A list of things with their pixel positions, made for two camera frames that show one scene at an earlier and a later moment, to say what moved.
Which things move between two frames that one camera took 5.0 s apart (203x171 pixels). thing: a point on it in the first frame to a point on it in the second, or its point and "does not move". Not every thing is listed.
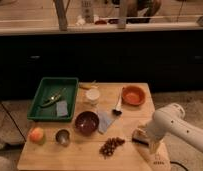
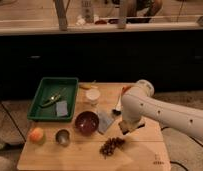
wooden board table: (100, 138) does not move
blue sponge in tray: (62, 108) does not move
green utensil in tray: (54, 98) does not move
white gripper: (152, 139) to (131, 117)
